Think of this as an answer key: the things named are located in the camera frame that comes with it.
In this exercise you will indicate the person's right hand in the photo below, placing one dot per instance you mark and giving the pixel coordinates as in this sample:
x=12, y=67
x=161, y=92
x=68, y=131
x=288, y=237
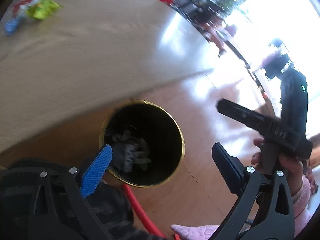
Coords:
x=292, y=170

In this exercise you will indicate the person's striped trouser leg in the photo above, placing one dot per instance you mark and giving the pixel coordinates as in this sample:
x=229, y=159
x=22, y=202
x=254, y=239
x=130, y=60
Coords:
x=20, y=170

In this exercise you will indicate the yellow green snack wrapper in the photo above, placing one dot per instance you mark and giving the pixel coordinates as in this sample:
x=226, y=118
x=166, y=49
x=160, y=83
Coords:
x=42, y=10

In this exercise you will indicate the black bin with gold rim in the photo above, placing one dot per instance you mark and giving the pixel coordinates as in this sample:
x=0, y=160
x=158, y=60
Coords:
x=160, y=135

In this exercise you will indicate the pink plastic toy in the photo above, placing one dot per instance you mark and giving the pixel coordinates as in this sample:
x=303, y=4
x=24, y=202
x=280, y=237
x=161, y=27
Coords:
x=217, y=37

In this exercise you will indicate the grey wrappers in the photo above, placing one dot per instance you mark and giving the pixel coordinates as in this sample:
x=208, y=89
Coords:
x=130, y=152

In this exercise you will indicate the person's right forearm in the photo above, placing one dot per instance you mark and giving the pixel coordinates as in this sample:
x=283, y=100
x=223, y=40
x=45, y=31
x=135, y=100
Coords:
x=303, y=197

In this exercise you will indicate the pink slipper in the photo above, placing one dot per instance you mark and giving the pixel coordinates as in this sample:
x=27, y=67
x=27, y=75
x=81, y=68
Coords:
x=195, y=232

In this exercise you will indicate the blue clear candy wrapper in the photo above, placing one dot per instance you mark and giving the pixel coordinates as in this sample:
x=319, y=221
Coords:
x=12, y=26

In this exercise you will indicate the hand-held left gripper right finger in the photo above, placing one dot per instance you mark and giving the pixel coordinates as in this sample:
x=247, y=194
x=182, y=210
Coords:
x=226, y=165

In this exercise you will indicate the black purple chair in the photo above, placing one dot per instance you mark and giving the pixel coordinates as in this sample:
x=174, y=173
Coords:
x=275, y=65

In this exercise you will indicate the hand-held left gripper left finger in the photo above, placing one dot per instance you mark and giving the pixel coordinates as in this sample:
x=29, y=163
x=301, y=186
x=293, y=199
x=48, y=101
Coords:
x=96, y=171

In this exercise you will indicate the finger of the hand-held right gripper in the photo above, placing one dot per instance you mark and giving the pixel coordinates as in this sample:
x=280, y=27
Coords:
x=240, y=112

